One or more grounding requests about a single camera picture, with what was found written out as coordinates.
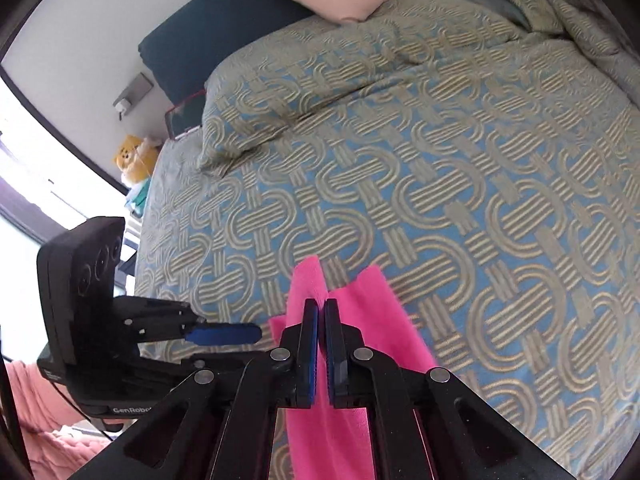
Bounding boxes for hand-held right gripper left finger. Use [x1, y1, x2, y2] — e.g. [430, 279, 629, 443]
[67, 299, 321, 480]

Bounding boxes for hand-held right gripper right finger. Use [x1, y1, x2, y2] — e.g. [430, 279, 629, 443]
[325, 299, 576, 480]

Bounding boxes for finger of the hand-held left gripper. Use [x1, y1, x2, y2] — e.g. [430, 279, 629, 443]
[113, 295, 262, 347]

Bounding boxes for pink pants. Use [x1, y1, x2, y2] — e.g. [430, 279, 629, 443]
[269, 256, 441, 480]

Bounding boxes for dark framed window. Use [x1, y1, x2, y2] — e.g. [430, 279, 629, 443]
[0, 67, 132, 361]

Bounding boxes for yellow plush toy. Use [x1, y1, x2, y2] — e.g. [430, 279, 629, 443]
[112, 133, 164, 216]

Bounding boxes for blue beige patterned bedspread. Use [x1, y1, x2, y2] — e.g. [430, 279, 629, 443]
[132, 0, 640, 480]

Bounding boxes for red framed tablet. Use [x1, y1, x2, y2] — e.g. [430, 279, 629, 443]
[164, 89, 207, 142]

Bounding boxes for dark teal pillow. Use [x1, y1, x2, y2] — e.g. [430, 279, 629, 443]
[138, 0, 323, 107]

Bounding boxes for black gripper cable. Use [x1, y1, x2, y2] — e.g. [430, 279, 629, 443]
[50, 379, 117, 442]

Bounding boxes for grey wall socket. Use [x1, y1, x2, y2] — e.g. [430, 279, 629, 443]
[112, 72, 154, 119]

